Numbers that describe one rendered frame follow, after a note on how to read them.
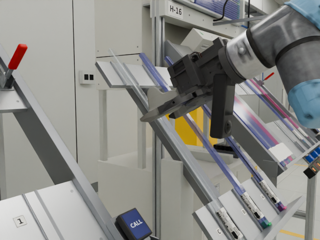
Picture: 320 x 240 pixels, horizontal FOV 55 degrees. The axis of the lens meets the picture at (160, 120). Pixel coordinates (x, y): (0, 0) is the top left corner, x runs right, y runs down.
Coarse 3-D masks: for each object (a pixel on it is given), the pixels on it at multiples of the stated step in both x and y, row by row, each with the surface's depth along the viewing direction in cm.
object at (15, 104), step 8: (0, 64) 65; (0, 96) 59; (8, 96) 60; (16, 96) 61; (0, 104) 57; (8, 104) 58; (16, 104) 59; (24, 104) 61; (0, 112) 57; (8, 112) 58
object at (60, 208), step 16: (32, 192) 48; (48, 192) 49; (64, 192) 51; (0, 208) 43; (16, 208) 44; (32, 208) 46; (48, 208) 47; (64, 208) 49; (80, 208) 50; (0, 224) 42; (16, 224) 43; (32, 224) 44; (48, 224) 45; (64, 224) 47; (80, 224) 48; (96, 224) 50
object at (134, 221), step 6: (132, 210) 50; (126, 216) 49; (132, 216) 49; (138, 216) 50; (126, 222) 48; (132, 222) 48; (138, 222) 49; (144, 222) 50; (132, 228) 48; (138, 228) 48; (144, 228) 49; (138, 234) 47; (144, 234) 48
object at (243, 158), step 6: (168, 60) 88; (204, 108) 82; (210, 114) 81; (228, 138) 78; (234, 144) 78; (234, 150) 78; (240, 150) 77; (240, 156) 77; (246, 162) 76; (252, 168) 75; (252, 174) 75; (258, 174) 75; (258, 180) 74; (276, 204) 72; (282, 204) 72; (282, 210) 71
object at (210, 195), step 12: (120, 60) 70; (132, 84) 67; (144, 96) 66; (156, 120) 64; (168, 132) 63; (180, 156) 61; (192, 168) 60; (204, 180) 59; (204, 192) 58; (216, 204) 57
